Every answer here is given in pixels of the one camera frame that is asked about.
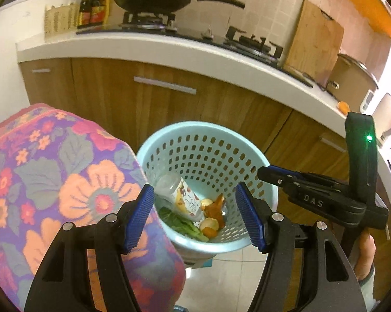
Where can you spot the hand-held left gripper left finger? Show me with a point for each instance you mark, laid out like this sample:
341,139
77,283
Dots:
138,217

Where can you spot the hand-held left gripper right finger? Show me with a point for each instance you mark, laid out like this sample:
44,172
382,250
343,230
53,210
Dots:
249,217

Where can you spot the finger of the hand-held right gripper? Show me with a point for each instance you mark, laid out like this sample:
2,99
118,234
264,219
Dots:
272,177
280,170

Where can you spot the silver dotted wrapper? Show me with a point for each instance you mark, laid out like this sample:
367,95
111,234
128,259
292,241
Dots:
224,213

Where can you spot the orange peel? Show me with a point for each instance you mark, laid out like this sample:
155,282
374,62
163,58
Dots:
210,225
206,202
215,206

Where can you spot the green leafy vegetable scraps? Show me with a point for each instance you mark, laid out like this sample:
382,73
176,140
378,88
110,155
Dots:
182,223

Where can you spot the labelled plastic bottle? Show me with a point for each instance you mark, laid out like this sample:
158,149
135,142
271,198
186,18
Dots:
182,198

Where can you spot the light blue perforated plastic basket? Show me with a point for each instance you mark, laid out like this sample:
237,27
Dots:
198,156

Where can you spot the person's right hand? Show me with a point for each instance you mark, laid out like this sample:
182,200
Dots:
365,253

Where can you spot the white round appliance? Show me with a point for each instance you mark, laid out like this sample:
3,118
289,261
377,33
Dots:
389,117

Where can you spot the small orange fruit on counter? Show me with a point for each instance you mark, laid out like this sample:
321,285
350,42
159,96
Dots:
343,107

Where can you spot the floral patterned cloth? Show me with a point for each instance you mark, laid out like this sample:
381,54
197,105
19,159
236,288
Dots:
68,175

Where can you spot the beige rice cooker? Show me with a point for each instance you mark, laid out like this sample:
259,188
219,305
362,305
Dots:
348,84

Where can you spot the wooden kitchen cabinet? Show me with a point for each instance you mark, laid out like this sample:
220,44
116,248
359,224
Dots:
101,99

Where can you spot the wooden cutting board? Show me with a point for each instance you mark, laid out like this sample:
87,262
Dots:
312,42

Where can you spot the silver stove knob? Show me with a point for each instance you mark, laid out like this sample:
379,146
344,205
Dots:
208,33
171,26

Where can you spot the black glass gas stove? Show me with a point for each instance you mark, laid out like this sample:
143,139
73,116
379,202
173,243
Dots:
189,35

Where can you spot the beige woven basket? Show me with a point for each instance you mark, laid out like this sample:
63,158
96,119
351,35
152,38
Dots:
60,21

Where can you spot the yellow oil bottle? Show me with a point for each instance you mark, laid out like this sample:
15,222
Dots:
111,6

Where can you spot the wide dark sauce bottle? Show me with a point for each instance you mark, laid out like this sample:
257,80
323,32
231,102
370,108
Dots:
99,6

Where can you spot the slim dark sauce bottle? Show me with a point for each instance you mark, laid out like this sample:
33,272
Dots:
84,9

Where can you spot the orange wall cabinet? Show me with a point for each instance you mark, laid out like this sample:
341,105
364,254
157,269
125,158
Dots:
367,3

